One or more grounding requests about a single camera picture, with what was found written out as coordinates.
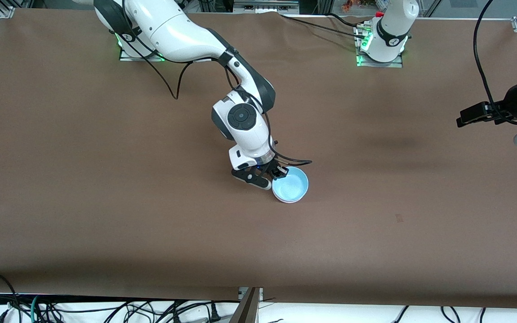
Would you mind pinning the orange object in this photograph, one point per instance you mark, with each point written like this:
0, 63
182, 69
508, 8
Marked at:
347, 5

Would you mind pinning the aluminium profile beam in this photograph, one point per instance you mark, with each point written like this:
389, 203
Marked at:
247, 307

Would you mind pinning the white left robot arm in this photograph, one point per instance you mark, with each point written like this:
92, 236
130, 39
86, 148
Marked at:
393, 27

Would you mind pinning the brown table cover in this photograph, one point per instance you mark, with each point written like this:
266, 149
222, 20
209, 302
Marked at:
258, 251

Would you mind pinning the blue bowl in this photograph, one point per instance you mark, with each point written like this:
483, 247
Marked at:
291, 185

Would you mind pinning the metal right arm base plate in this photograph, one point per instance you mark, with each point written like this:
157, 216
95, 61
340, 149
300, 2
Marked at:
126, 54

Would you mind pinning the grey metal rack device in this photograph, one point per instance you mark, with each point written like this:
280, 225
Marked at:
265, 4

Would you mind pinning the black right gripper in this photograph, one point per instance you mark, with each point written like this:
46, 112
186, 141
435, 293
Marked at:
270, 166

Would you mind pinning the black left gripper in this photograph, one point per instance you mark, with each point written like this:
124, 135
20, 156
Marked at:
506, 106

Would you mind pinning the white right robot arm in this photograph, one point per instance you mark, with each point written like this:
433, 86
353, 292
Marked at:
173, 31

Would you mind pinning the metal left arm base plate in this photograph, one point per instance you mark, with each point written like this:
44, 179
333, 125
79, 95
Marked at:
361, 60

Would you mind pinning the white bowl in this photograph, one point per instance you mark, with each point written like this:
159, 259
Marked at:
291, 202

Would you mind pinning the black power plug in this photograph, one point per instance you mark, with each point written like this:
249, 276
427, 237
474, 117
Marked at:
214, 312

